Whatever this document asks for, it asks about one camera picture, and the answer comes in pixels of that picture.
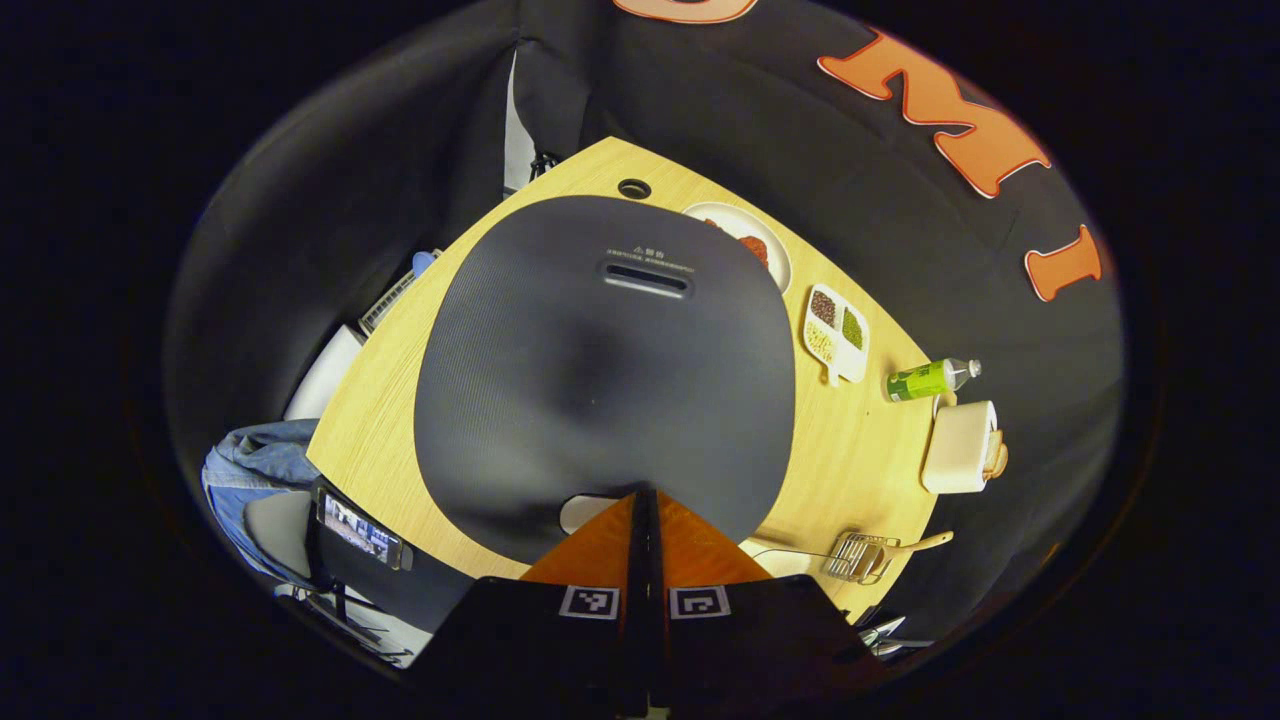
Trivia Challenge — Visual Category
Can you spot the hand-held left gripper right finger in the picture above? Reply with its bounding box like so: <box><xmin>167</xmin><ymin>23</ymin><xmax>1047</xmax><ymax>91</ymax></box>
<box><xmin>648</xmin><ymin>488</ymin><xmax>889</xmax><ymax>717</ymax></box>

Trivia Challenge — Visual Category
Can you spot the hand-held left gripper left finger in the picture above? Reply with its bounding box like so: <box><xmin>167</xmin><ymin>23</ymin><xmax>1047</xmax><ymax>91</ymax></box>
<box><xmin>403</xmin><ymin>488</ymin><xmax>651</xmax><ymax>717</ymax></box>

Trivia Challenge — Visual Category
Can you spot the white rice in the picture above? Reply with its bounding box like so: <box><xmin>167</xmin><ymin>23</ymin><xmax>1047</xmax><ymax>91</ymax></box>
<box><xmin>745</xmin><ymin>545</ymin><xmax>824</xmax><ymax>580</ymax></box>

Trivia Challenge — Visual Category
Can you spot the metal wire chopstick holder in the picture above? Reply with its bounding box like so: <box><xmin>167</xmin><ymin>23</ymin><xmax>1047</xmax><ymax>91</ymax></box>
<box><xmin>821</xmin><ymin>531</ymin><xmax>902</xmax><ymax>587</ymax></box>

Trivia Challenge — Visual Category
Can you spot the dark silver rice cooker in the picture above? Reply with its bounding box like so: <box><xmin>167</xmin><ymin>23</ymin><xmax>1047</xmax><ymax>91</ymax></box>
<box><xmin>412</xmin><ymin>194</ymin><xmax>799</xmax><ymax>567</ymax></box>

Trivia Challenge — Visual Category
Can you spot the clear rice container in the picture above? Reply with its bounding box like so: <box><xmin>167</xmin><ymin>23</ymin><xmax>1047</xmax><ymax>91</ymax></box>
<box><xmin>738</xmin><ymin>538</ymin><xmax>834</xmax><ymax>583</ymax></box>

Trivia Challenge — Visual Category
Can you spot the black smartphone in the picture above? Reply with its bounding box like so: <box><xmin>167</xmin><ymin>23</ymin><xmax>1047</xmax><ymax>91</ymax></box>
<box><xmin>312</xmin><ymin>482</ymin><xmax>415</xmax><ymax>574</ymax></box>

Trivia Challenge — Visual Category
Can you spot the grey chair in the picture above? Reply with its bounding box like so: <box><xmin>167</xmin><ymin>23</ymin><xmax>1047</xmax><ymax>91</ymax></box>
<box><xmin>244</xmin><ymin>491</ymin><xmax>317</xmax><ymax>582</ymax></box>

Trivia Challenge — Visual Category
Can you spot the white toaster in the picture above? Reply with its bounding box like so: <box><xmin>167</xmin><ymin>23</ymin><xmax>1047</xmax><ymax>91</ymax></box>
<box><xmin>920</xmin><ymin>399</ymin><xmax>1001</xmax><ymax>496</ymax></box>

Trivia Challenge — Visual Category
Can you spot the white divided dish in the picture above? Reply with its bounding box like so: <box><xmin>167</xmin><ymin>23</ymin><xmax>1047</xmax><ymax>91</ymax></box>
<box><xmin>801</xmin><ymin>282</ymin><xmax>872</xmax><ymax>387</ymax></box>

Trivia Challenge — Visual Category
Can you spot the green label plastic bottle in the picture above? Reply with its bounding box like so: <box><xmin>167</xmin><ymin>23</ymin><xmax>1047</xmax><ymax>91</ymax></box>
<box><xmin>885</xmin><ymin>357</ymin><xmax>984</xmax><ymax>404</ymax></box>

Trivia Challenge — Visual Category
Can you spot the person's blue jeans leg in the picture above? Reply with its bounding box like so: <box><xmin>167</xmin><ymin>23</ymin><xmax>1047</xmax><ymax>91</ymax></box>
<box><xmin>201</xmin><ymin>419</ymin><xmax>322</xmax><ymax>587</ymax></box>

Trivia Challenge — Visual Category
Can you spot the white round object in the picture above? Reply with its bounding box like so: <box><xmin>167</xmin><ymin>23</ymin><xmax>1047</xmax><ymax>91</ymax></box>
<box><xmin>284</xmin><ymin>324</ymin><xmax>369</xmax><ymax>422</ymax></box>

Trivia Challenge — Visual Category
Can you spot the grey ribbed rack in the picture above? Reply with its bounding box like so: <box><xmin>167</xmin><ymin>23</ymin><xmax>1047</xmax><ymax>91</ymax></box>
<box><xmin>357</xmin><ymin>249</ymin><xmax>444</xmax><ymax>337</ymax></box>

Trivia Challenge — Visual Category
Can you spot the round white plate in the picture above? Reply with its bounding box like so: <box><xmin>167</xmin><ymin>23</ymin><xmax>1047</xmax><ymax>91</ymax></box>
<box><xmin>679</xmin><ymin>201</ymin><xmax>794</xmax><ymax>297</ymax></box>

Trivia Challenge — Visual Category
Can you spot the black backdrop cloth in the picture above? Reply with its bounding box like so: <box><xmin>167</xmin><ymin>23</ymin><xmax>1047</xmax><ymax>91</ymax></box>
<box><xmin>165</xmin><ymin>0</ymin><xmax>1126</xmax><ymax>641</ymax></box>

